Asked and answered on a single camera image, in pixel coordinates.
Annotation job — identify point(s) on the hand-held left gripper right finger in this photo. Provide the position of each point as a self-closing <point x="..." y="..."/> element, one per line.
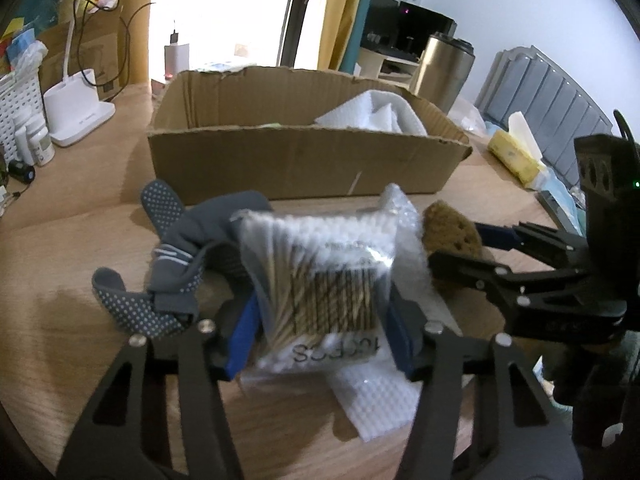
<point x="405" y="340"/>

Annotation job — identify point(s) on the steel tumbler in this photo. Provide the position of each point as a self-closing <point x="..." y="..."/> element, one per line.
<point x="442" y="72"/>

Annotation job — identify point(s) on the blue plastic packet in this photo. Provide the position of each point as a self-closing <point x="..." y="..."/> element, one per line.
<point x="562" y="190"/>

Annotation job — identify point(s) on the white pill bottle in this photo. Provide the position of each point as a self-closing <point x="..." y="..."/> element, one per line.
<point x="41" y="145"/>
<point x="21" y="137"/>

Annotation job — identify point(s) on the cardboard box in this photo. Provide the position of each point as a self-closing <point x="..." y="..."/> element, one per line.
<point x="300" y="165"/>

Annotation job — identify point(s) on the white perforated basket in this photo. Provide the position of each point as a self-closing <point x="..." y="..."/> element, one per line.
<point x="17" y="100"/>

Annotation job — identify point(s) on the cotton swab packet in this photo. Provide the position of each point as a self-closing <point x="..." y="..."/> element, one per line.
<point x="320" y="280"/>

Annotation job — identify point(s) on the yellow tissue pack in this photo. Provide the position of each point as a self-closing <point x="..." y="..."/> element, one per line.
<point x="515" y="152"/>

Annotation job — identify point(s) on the black computer monitor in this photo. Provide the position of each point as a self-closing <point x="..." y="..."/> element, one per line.
<point x="415" y="25"/>

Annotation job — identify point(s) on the dark flat notebook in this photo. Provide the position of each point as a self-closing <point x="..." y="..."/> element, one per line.
<point x="552" y="210"/>

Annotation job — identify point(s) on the white desk lamp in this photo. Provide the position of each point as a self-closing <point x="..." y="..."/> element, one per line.
<point x="75" y="110"/>

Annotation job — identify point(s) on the clear plastic bag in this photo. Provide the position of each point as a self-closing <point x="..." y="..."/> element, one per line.
<point x="467" y="117"/>

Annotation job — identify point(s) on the brown cardboard carton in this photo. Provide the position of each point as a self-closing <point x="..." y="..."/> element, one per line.
<point x="102" y="55"/>

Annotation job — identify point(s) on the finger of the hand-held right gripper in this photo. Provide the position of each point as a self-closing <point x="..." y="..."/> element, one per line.
<point x="500" y="236"/>
<point x="550" y="300"/>

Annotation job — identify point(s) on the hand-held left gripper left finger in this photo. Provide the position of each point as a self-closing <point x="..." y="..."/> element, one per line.
<point x="242" y="340"/>

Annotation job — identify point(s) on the brown sponge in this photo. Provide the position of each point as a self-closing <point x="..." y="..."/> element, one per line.
<point x="450" y="237"/>

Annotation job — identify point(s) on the yellow curtain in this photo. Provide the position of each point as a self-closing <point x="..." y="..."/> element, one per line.
<point x="345" y="10"/>
<point x="135" y="15"/>

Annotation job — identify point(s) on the white cloth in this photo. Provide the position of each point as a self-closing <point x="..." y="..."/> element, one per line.
<point x="372" y="112"/>

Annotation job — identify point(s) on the clear bubble wrap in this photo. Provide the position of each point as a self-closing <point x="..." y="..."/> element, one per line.
<point x="407" y="230"/>

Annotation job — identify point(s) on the grey padded headboard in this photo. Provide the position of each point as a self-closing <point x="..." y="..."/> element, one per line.
<point x="545" y="105"/>

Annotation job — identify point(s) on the white computer desk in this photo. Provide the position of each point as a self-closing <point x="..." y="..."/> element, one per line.
<point x="385" y="67"/>

